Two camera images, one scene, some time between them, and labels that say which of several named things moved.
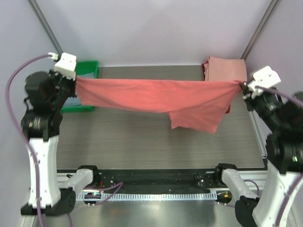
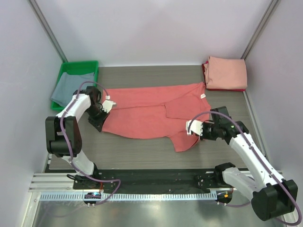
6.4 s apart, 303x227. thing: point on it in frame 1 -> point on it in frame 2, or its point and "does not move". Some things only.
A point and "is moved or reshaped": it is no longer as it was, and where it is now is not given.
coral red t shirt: (200, 105) is moved or reshaped
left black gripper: (72, 82) -> (98, 124)
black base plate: (131, 179) does not move
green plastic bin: (84, 66) does not move
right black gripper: (247, 92) -> (204, 132)
